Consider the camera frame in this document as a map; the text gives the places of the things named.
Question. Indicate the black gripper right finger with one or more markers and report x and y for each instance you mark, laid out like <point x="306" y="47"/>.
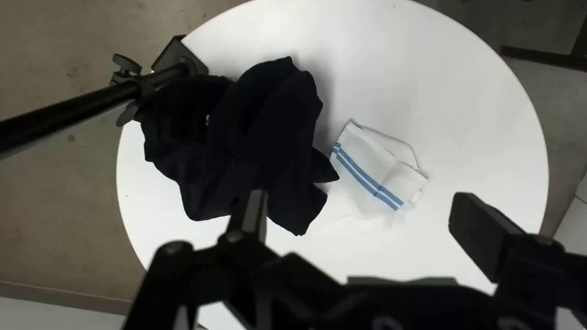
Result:
<point x="506" y="250"/>

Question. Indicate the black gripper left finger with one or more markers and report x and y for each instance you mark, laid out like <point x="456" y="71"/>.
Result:
<point x="170" y="287"/>

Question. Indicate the black clothing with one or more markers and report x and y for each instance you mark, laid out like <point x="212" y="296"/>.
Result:
<point x="262" y="135"/>

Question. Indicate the white cloth with blue stripes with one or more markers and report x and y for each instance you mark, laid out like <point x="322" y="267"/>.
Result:
<point x="377" y="175"/>

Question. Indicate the black stand pole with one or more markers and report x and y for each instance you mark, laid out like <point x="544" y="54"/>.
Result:
<point x="60" y="113"/>

